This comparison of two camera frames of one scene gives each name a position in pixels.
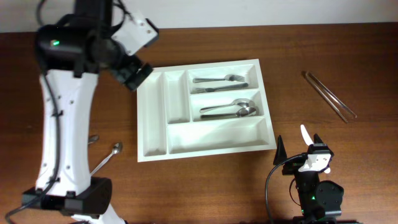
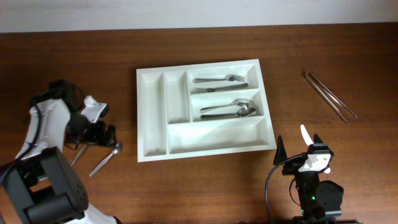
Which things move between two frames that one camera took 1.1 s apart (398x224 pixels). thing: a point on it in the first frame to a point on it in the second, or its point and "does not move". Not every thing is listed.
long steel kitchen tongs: [337, 106] does not move
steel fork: [210, 89] does not move
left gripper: [125, 74] to [97, 137]
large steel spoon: [244, 112] does not move
